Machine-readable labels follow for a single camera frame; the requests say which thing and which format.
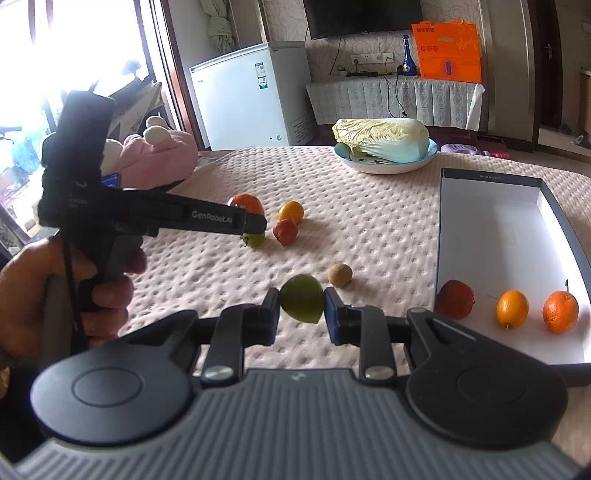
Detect brown longan fruit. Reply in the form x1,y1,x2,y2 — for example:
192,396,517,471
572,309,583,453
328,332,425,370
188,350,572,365
328,263,353,288

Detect green fruit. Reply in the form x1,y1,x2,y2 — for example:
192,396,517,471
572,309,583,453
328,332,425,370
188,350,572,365
280,274,325,324
242,233,266,248

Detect red fruit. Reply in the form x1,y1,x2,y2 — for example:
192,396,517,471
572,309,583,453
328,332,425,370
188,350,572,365
435,279,475,320
273,219,298,246

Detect large orange mandarin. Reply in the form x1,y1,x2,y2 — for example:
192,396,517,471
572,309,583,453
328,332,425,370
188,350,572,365
228,194,264,216

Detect small orange kumquat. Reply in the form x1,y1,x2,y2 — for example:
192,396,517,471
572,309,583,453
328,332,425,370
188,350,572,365
277,201,304,225
496,290,529,331

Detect grey white cardboard box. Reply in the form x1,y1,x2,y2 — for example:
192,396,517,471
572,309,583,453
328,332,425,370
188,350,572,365
436,168,590,387

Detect stemmed mandarin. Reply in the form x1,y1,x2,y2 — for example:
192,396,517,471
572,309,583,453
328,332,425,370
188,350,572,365
542,282,579,335

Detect person left hand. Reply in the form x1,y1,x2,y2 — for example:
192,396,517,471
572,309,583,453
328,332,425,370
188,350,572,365
1,237,146,367

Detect pink plush toy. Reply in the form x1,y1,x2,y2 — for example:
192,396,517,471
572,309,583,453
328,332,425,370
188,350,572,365
100,116,199,190

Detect pink quilted table cover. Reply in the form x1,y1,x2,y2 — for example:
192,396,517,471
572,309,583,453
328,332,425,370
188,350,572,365
115,145,591,455

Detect red fruit on table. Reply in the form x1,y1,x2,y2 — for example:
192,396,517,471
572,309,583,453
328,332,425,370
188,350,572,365
273,219,298,246

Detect white blue plate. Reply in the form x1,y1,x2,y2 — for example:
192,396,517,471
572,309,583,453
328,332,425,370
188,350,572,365
334,139,439,175

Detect napa cabbage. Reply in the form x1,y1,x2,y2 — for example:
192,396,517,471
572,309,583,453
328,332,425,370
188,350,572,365
332,118,430,163

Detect purple detergent bottle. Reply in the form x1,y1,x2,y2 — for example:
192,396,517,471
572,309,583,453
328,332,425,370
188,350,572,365
440,143,481,155

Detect white chest freezer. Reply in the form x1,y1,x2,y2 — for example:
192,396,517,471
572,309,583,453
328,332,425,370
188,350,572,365
190,41,317,150

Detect white curtain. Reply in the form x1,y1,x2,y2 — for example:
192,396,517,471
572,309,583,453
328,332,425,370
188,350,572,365
199,0,238,54

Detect cloth covered TV cabinet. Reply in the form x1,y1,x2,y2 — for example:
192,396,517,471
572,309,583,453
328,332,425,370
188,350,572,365
307,76,485,131

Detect blue glass bottle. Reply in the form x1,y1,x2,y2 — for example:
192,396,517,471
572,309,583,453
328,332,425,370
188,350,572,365
398,34,418,77

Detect orange gift bag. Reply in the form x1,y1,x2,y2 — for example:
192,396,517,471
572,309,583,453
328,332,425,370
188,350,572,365
412,20,483,84

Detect black flat television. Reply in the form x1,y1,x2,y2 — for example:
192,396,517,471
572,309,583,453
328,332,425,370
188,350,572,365
303,0,423,39

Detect black hanging cable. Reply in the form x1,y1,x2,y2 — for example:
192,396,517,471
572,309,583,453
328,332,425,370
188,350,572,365
385,75,409,119

